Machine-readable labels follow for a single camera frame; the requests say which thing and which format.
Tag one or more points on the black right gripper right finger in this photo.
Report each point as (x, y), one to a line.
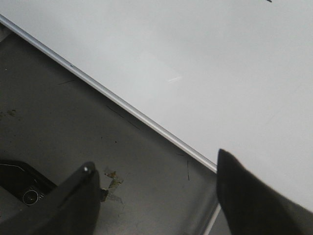
(253, 208)

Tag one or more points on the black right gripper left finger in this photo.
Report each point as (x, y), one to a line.
(72, 208)

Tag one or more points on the torn tape scrap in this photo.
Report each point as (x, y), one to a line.
(108, 193)

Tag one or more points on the white whiteboard with aluminium frame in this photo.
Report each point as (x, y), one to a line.
(152, 90)

